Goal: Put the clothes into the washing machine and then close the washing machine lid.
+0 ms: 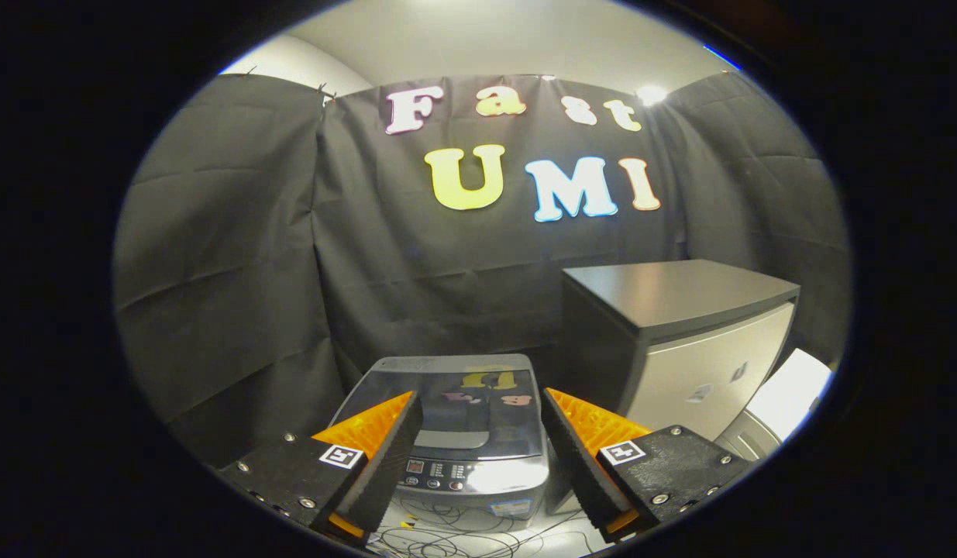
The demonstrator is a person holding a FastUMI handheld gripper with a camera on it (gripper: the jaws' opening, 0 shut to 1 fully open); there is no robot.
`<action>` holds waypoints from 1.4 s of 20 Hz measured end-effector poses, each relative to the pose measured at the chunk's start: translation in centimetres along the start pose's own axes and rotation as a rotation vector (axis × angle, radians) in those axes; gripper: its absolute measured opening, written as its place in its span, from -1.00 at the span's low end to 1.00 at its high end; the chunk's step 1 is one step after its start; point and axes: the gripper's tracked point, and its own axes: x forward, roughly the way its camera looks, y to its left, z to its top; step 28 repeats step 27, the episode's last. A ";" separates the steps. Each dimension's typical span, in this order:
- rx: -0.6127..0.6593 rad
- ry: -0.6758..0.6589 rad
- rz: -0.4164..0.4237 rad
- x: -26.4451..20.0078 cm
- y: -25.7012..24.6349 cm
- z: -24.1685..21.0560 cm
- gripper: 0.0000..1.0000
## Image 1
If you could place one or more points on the small ceiling light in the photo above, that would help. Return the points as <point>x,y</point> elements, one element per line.
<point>651,94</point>

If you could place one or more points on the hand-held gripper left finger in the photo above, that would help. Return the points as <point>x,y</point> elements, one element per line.
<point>385,473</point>

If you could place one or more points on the black backdrop cloth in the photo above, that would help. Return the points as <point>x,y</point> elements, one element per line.
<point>238,256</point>

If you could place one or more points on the grey washing machine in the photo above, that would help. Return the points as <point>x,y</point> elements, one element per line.
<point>478,477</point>

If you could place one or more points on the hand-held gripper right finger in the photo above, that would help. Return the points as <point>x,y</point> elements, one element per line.
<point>579,473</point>

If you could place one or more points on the white board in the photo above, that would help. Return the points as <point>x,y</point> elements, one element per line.
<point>788,387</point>

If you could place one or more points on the beige cabinet with black top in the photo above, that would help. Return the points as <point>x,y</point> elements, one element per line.
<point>679,294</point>

